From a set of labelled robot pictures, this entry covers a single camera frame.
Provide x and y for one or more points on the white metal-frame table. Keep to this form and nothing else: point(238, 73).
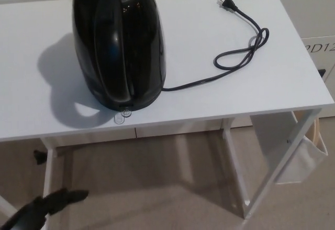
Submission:
point(209, 96)

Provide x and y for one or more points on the black electric kettle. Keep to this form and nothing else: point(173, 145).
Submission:
point(117, 44)

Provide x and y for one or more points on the clear plastic tab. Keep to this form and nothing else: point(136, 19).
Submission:
point(123, 114)

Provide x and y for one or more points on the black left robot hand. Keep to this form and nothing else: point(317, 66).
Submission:
point(52, 201)

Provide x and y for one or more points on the white locker cabinet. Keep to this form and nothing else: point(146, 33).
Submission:
point(301, 4)

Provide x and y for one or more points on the white fabric side pocket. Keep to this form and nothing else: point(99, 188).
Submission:
point(295, 167)

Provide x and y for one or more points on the beige hoop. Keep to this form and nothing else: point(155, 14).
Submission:
point(316, 133)

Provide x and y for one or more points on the small black floor object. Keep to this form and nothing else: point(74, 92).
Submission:
point(39, 157)

